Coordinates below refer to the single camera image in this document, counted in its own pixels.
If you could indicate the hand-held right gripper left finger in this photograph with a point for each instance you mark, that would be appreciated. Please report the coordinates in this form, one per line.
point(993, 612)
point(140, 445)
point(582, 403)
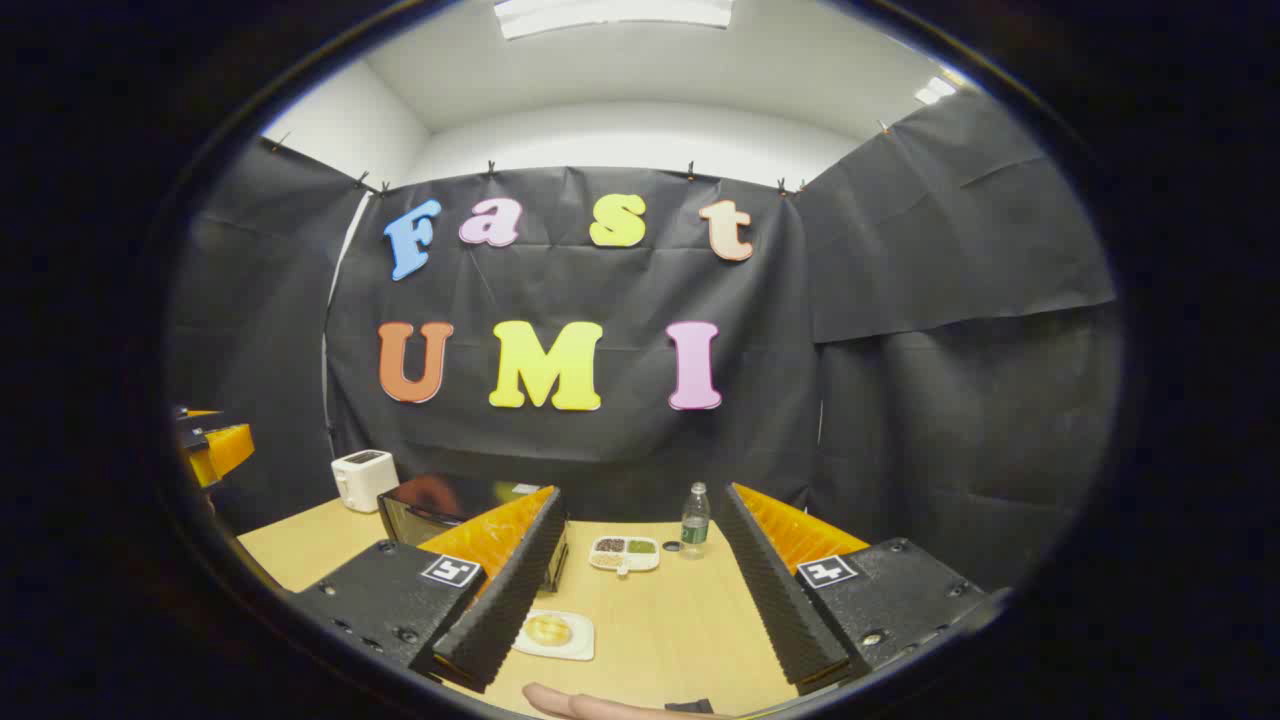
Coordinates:
point(505, 590)

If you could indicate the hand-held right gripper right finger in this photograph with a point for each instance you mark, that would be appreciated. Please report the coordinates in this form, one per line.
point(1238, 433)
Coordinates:
point(770, 590)

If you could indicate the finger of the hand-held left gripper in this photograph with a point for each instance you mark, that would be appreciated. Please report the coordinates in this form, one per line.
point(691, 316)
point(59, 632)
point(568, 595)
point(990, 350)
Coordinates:
point(228, 450)

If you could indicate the golden bread bun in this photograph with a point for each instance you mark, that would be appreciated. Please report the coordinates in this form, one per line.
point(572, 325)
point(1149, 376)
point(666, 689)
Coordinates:
point(548, 630)

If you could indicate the black electric oven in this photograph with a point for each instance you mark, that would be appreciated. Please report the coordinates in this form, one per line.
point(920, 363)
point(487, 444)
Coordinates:
point(430, 510)

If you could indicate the white square plate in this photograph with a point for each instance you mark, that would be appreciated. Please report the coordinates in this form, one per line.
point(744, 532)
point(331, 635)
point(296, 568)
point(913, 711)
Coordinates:
point(580, 650)

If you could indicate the clear water bottle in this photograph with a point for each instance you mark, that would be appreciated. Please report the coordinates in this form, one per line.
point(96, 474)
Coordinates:
point(695, 525)

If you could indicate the white divided snack dish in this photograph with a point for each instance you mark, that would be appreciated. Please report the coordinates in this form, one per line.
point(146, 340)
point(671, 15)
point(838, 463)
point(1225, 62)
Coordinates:
point(625, 555)

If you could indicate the white toaster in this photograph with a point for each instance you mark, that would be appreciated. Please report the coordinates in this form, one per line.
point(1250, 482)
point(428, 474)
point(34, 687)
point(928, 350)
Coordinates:
point(362, 480)

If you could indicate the black backdrop cloth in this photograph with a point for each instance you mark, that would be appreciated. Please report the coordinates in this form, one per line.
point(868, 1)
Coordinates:
point(620, 290)

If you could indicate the small ceiling light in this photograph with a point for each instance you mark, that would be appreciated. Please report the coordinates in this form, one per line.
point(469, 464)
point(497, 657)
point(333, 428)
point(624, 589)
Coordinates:
point(934, 91)

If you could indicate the long ceiling light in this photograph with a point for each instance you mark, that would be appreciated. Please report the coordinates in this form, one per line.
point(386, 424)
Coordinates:
point(615, 14)

